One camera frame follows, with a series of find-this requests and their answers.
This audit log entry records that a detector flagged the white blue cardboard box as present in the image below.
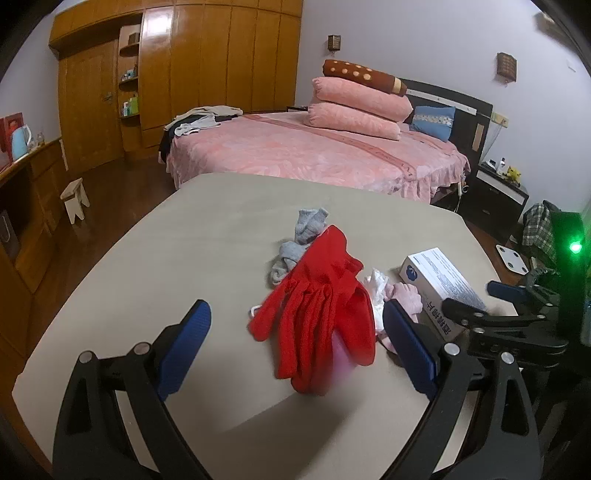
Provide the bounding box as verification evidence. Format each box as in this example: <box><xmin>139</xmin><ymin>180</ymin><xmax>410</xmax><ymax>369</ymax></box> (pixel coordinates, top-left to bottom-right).
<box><xmin>400</xmin><ymin>248</ymin><xmax>486</xmax><ymax>341</ymax></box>

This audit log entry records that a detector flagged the pink sock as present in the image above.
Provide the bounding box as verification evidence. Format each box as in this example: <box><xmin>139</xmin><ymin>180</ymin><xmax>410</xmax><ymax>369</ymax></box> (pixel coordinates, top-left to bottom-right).
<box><xmin>373</xmin><ymin>282</ymin><xmax>423</xmax><ymax>355</ymax></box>

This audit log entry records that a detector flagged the white cloth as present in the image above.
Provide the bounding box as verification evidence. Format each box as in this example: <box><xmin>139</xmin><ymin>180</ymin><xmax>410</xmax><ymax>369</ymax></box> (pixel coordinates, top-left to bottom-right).
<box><xmin>363</xmin><ymin>269</ymin><xmax>394</xmax><ymax>334</ymax></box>

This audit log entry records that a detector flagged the red knit garment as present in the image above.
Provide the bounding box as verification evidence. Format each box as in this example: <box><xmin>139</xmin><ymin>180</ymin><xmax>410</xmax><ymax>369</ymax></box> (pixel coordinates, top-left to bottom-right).
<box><xmin>249</xmin><ymin>225</ymin><xmax>376</xmax><ymax>395</ymax></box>

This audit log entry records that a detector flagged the white bathroom scale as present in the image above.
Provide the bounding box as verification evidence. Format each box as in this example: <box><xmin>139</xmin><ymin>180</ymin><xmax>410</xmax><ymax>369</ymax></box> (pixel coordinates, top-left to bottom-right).
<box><xmin>495</xmin><ymin>244</ymin><xmax>529</xmax><ymax>276</ymax></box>

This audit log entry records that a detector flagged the plaid cloth covered chair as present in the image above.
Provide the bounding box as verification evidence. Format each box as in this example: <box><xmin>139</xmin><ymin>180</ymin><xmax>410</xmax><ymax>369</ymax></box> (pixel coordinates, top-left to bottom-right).
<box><xmin>521</xmin><ymin>200</ymin><xmax>560</xmax><ymax>265</ymax></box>

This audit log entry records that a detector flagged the black white nightstand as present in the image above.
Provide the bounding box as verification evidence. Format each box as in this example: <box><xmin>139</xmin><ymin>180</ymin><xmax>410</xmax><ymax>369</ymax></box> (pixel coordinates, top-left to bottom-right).
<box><xmin>459</xmin><ymin>164</ymin><xmax>529</xmax><ymax>241</ymax></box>

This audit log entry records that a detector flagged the yellow plush toy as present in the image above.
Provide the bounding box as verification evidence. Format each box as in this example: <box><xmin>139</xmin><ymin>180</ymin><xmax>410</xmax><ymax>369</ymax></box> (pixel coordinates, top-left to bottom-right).
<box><xmin>505</xmin><ymin>167</ymin><xmax>521</xmax><ymax>185</ymax></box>

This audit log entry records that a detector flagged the black bed headboard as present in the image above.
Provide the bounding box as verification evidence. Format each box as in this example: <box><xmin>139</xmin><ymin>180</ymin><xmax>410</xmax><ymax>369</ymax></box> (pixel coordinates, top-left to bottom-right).
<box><xmin>403</xmin><ymin>79</ymin><xmax>493</xmax><ymax>169</ymax></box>

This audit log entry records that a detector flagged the grey sock pair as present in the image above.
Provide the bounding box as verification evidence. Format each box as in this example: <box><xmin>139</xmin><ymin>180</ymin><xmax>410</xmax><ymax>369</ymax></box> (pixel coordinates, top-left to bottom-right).
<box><xmin>269</xmin><ymin>208</ymin><xmax>329</xmax><ymax>287</ymax></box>

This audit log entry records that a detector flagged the blue cushion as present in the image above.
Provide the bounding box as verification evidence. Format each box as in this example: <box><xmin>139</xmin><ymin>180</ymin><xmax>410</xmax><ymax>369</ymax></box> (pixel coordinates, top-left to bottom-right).
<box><xmin>410</xmin><ymin>106</ymin><xmax>456</xmax><ymax>142</ymax></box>

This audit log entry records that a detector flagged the wooden sideboard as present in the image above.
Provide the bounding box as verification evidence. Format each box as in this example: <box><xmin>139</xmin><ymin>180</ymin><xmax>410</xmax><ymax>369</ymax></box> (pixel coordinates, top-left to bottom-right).
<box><xmin>1</xmin><ymin>139</ymin><xmax>68</xmax><ymax>337</ymax></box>

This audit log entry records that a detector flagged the lower pink pillow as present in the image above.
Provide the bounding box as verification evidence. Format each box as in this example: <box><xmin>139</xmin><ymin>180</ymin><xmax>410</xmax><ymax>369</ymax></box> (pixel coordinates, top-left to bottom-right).
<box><xmin>304</xmin><ymin>102</ymin><xmax>401</xmax><ymax>141</ymax></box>

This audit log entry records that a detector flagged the pink pillow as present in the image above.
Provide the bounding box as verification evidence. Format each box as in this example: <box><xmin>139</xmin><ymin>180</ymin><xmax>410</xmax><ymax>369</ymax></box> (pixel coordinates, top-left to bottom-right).
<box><xmin>311</xmin><ymin>77</ymin><xmax>414</xmax><ymax>122</ymax></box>
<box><xmin>304</xmin><ymin>102</ymin><xmax>401</xmax><ymax>141</ymax></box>

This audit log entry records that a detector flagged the small white wooden stool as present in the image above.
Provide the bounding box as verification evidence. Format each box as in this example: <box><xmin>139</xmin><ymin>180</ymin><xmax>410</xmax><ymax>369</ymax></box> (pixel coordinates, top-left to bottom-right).
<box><xmin>60</xmin><ymin>178</ymin><xmax>90</xmax><ymax>225</ymax></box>

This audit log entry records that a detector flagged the upper pink pillow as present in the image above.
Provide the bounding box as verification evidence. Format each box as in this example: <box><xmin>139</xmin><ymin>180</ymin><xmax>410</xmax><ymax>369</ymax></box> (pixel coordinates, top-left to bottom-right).
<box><xmin>311</xmin><ymin>77</ymin><xmax>414</xmax><ymax>122</ymax></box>

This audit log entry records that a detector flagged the pink covered bed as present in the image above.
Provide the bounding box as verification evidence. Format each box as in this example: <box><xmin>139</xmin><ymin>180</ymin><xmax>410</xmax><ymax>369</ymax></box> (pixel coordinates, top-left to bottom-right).
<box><xmin>162</xmin><ymin>112</ymin><xmax>470</xmax><ymax>203</ymax></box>

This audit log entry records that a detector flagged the brown dotted bolster pillow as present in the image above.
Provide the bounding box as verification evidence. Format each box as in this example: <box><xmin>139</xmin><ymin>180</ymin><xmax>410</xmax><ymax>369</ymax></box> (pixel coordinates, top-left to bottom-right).
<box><xmin>322</xmin><ymin>60</ymin><xmax>408</xmax><ymax>97</ymax></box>

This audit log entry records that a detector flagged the light blue kettle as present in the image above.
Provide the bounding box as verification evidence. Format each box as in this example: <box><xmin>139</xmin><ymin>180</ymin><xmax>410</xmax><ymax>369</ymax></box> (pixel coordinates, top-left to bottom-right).
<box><xmin>11</xmin><ymin>125</ymin><xmax>32</xmax><ymax>160</ymax></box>

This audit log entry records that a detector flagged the clothes pile on bed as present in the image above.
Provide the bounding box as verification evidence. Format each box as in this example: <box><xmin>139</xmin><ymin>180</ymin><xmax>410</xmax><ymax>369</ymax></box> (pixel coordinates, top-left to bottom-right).
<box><xmin>158</xmin><ymin>105</ymin><xmax>243</xmax><ymax>164</ymax></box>

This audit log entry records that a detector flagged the wooden wardrobe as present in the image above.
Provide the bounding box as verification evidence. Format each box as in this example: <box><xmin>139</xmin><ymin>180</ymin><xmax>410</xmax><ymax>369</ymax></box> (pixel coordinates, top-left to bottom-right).
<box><xmin>48</xmin><ymin>1</ymin><xmax>304</xmax><ymax>173</ymax></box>

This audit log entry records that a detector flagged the wall power socket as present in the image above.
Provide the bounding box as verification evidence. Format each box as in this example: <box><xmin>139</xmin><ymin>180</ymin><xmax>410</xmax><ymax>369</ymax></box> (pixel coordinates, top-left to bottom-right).
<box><xmin>491</xmin><ymin>112</ymin><xmax>509</xmax><ymax>128</ymax></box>

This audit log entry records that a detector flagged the right wall lamp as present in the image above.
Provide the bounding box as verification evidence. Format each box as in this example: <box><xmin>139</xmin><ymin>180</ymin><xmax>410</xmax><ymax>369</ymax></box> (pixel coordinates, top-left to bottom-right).
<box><xmin>495</xmin><ymin>52</ymin><xmax>518</xmax><ymax>83</ymax></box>

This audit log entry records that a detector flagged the wall lamp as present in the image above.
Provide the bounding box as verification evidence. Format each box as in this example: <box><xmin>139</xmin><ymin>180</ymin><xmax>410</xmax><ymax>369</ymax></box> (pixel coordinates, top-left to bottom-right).
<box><xmin>495</xmin><ymin>52</ymin><xmax>518</xmax><ymax>83</ymax></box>
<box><xmin>327</xmin><ymin>34</ymin><xmax>342</xmax><ymax>52</ymax></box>

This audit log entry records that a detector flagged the left wall lamp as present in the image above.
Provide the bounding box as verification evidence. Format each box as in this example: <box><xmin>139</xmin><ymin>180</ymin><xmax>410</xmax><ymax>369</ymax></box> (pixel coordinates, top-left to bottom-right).
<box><xmin>327</xmin><ymin>34</ymin><xmax>342</xmax><ymax>52</ymax></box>

